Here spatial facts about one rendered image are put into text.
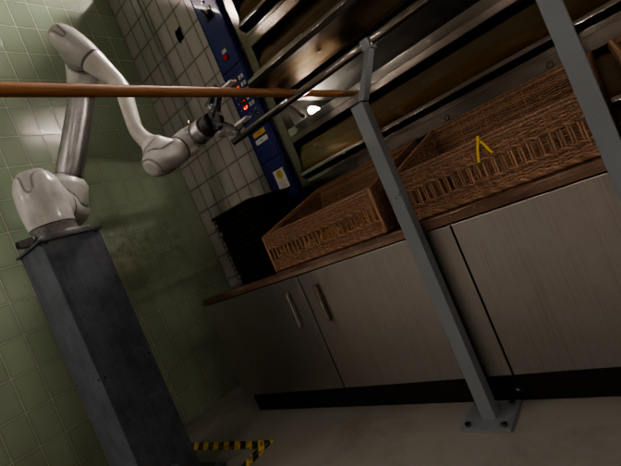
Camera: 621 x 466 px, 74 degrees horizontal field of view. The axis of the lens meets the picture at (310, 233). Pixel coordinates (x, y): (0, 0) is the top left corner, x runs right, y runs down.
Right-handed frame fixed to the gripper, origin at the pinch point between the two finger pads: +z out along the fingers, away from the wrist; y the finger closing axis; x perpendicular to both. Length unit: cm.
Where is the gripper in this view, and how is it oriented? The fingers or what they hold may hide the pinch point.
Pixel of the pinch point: (238, 100)
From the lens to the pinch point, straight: 153.1
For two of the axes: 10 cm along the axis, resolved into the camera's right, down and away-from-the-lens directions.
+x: -5.7, 2.5, -7.8
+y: 3.9, 9.2, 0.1
